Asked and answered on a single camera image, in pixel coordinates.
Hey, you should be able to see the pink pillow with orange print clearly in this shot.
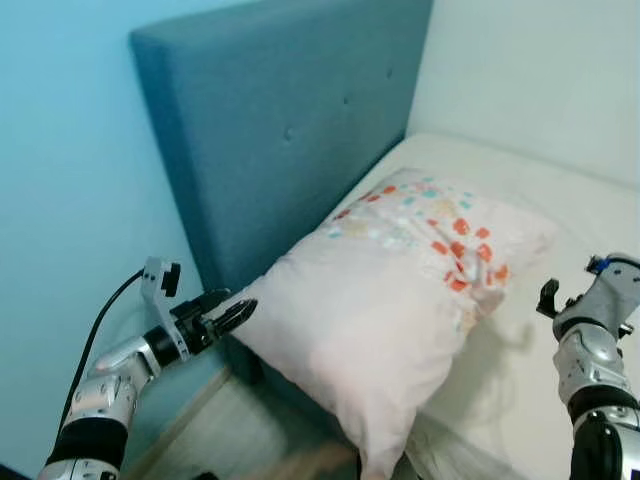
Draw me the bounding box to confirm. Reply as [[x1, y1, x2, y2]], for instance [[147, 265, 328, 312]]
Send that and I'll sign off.
[[232, 168, 557, 480]]

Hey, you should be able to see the white skirting board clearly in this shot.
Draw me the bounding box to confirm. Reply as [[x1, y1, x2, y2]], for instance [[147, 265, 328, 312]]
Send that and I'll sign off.
[[122, 368, 233, 479]]

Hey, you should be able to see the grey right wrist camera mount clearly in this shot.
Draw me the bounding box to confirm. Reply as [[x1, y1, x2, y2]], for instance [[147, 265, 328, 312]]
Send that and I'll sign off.
[[555, 255, 640, 336]]

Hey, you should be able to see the cream sheeted mattress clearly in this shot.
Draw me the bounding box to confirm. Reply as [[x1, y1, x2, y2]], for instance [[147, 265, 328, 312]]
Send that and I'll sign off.
[[330, 133, 640, 480]]

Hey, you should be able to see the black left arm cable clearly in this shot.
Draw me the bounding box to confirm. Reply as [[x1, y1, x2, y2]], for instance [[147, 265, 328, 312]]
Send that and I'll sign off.
[[58, 266, 148, 433]]

